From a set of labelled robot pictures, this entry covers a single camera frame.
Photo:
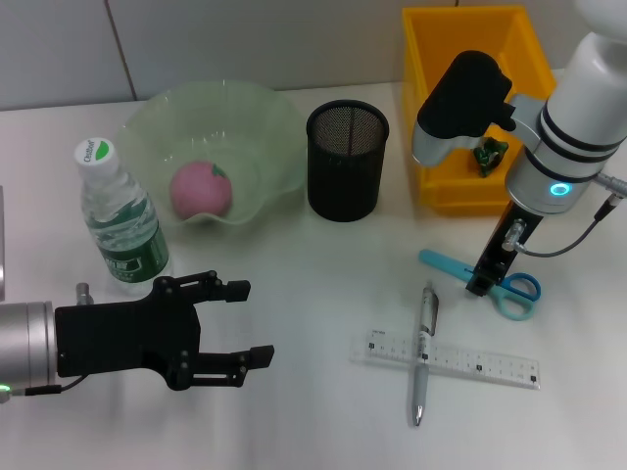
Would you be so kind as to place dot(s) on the yellow plastic bin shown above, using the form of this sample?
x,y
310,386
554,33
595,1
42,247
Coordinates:
x,y
441,49

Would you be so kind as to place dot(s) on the silver grey pen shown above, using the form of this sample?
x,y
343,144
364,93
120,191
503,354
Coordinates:
x,y
421,382

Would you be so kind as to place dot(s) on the pink toy peach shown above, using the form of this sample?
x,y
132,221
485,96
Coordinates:
x,y
196,191

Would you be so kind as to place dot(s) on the clear water bottle green label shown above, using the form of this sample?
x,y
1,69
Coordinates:
x,y
132,254

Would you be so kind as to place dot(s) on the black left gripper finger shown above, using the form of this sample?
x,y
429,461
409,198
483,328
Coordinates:
x,y
230,291
235,362

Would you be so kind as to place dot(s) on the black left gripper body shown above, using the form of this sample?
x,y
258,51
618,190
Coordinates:
x,y
122,338

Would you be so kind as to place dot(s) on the green glass fruit bowl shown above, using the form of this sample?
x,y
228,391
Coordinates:
x,y
255,137

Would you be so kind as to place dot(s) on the black mesh pen holder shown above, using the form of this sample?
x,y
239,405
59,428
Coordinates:
x,y
343,176

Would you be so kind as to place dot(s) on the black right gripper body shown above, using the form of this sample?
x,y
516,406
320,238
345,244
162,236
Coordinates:
x,y
499,249

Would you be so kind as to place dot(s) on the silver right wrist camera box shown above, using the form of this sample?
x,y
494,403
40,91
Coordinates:
x,y
465,98

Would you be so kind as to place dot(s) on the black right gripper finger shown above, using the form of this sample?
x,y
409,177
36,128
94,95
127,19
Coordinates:
x,y
482,284

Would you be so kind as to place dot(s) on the clear plastic ruler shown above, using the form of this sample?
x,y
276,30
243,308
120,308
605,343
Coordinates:
x,y
465,362

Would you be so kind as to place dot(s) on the blue scissors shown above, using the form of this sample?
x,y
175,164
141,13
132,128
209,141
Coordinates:
x,y
441,259

